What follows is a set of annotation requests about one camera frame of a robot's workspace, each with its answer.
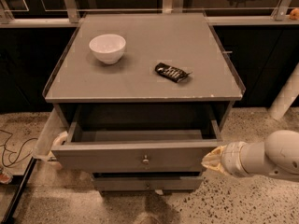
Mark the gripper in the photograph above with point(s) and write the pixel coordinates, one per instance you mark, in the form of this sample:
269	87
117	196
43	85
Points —
232	159

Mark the grey wooden drawer cabinet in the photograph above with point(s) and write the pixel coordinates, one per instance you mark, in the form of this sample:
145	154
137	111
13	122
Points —
130	96

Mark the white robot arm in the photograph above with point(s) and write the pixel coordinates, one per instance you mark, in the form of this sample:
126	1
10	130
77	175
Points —
260	142

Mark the metal window frame rail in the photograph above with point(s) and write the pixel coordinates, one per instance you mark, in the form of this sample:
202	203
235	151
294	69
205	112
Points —
73	13

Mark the white ceramic bowl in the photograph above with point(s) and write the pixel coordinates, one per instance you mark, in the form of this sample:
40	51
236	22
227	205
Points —
108	48

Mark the small red white object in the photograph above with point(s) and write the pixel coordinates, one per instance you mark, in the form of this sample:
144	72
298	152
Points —
5	176

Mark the black snack wrapper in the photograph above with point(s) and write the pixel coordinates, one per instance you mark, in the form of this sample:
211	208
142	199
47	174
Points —
170	72

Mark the orange round object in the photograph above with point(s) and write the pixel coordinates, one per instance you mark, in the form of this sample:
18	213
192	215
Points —
294	14

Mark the metal drawer knob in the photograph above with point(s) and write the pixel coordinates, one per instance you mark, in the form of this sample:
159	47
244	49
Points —
146	160

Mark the white tape roll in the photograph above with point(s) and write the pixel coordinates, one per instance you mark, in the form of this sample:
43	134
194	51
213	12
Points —
58	141

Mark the grey top drawer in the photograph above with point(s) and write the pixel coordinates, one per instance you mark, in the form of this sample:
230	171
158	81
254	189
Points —
123	151

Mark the clear plastic bin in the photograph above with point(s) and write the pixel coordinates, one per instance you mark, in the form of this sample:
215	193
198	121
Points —
52	128

